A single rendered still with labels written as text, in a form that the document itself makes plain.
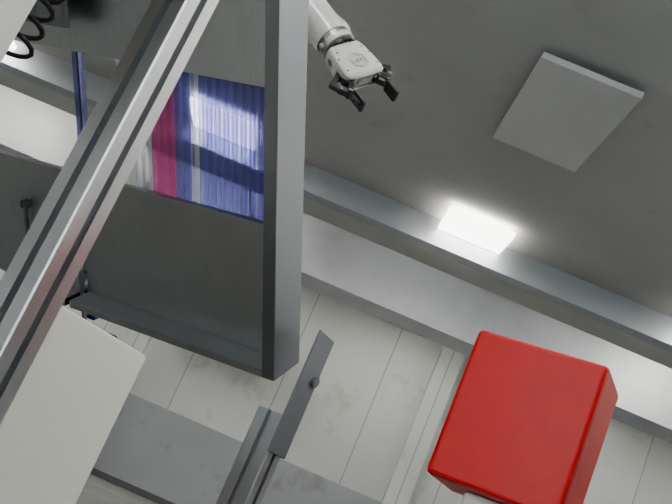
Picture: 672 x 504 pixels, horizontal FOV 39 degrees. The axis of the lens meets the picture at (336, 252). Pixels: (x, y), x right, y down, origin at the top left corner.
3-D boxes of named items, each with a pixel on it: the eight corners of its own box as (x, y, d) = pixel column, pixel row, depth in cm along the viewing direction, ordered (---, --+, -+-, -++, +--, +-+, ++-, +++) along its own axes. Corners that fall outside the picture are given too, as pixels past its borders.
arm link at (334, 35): (321, 31, 207) (328, 40, 206) (353, 22, 212) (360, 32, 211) (311, 57, 214) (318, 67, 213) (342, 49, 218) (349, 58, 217)
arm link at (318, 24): (328, 59, 219) (310, 47, 210) (299, 19, 223) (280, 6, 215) (355, 34, 216) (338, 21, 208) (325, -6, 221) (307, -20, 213)
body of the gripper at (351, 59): (324, 39, 207) (351, 76, 203) (360, 30, 212) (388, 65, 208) (315, 63, 213) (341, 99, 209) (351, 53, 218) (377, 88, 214)
